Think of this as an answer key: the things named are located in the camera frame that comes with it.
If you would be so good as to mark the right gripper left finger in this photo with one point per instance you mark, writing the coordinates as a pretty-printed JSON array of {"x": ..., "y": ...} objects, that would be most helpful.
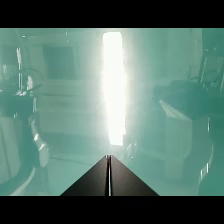
[{"x": 95, "y": 181}]

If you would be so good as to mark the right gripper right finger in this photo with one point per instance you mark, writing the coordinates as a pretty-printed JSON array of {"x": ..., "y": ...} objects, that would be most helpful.
[{"x": 125, "y": 181}]

